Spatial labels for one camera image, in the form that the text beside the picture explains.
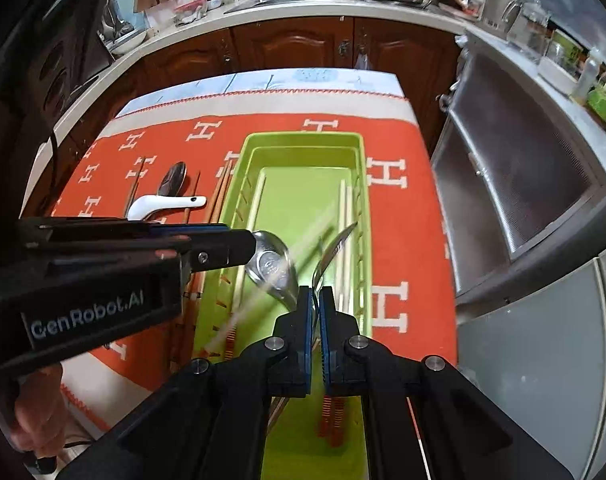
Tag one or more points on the stainless steel sink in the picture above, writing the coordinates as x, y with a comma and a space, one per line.
283, 2

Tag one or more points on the glass teapot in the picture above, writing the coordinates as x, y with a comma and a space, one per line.
528, 25

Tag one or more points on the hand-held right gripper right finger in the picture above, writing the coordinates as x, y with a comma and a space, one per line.
325, 330

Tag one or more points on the light blue printed tablecloth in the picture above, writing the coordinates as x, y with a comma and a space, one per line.
263, 80

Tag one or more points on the thin dark chopstick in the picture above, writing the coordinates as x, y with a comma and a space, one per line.
196, 182

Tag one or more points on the small metal spoon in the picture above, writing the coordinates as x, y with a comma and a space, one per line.
333, 252

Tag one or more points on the reddish wooden chopstick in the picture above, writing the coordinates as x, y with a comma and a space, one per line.
217, 195

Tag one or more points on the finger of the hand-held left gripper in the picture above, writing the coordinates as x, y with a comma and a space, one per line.
223, 250
133, 227

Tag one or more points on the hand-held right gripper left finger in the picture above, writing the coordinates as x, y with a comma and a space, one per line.
308, 320

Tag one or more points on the stainless steel splash panel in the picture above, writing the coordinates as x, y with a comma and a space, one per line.
68, 35

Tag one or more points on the person's left hand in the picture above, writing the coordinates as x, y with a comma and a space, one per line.
35, 410

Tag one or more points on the white bowl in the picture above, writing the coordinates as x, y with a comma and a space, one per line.
125, 41

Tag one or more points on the green-label bottle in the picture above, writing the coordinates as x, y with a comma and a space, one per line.
603, 96

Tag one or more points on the green plastic utensil tray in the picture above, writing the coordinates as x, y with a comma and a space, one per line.
293, 185

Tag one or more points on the plain metal spoon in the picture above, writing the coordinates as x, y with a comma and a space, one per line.
270, 265

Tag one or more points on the white ceramic spoon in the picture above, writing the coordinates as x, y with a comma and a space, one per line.
153, 206

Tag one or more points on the orange letter-pattern blanket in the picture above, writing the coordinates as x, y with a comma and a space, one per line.
423, 240

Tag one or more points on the stainless steel cabinet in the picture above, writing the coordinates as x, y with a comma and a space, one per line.
508, 160

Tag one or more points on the brown wooden cabinets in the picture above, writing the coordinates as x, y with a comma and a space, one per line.
293, 42

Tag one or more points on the dark brown chopstick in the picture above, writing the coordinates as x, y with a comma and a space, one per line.
138, 185
131, 190

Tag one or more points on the red-lidded container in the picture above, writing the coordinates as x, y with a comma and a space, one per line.
190, 6

